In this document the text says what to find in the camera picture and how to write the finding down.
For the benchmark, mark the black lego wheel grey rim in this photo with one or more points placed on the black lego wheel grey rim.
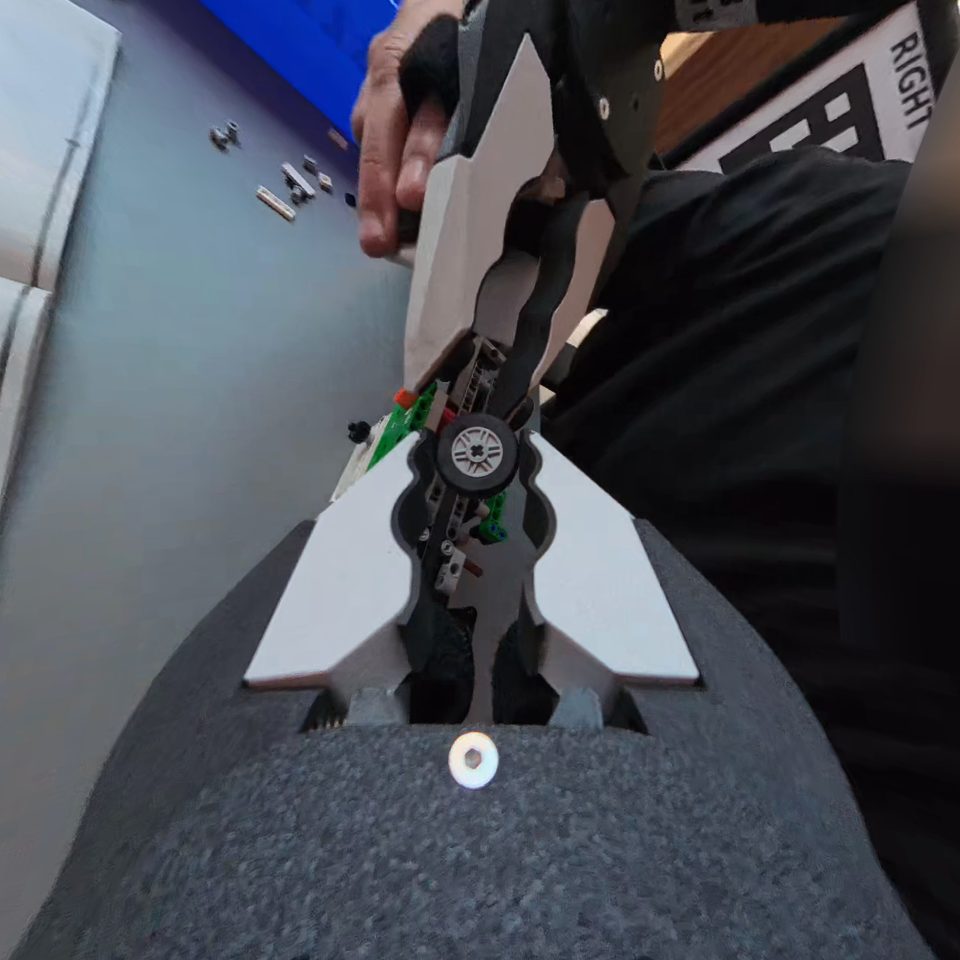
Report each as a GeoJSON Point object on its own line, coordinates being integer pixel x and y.
{"type": "Point", "coordinates": [477, 454]}

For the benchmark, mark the scattered small lego pieces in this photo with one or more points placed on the scattered small lego pieces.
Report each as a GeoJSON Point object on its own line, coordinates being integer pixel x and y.
{"type": "Point", "coordinates": [276, 204]}

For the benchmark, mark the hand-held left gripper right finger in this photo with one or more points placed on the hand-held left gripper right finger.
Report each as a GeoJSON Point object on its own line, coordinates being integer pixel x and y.
{"type": "Point", "coordinates": [607, 592]}

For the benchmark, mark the green white lego truck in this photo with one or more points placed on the green white lego truck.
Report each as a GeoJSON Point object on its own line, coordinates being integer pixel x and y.
{"type": "Point", "coordinates": [409, 426]}

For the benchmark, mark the blue plastic bin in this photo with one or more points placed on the blue plastic bin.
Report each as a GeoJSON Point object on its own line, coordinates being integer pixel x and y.
{"type": "Point", "coordinates": [315, 45]}

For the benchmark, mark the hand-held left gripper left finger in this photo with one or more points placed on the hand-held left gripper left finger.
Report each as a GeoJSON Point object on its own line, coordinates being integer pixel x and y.
{"type": "Point", "coordinates": [337, 592]}

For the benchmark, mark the person's right hand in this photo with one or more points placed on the person's right hand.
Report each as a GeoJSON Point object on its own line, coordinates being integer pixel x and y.
{"type": "Point", "coordinates": [379, 150]}

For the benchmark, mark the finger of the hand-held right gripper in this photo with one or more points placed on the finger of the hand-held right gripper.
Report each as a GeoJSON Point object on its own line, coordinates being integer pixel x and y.
{"type": "Point", "coordinates": [465, 240]}
{"type": "Point", "coordinates": [581, 255]}

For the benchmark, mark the person's black clothing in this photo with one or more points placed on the person's black clothing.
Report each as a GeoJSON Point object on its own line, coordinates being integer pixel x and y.
{"type": "Point", "coordinates": [712, 337]}

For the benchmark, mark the white instruction booklet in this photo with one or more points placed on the white instruction booklet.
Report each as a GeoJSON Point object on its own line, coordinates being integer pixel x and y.
{"type": "Point", "coordinates": [45, 112]}

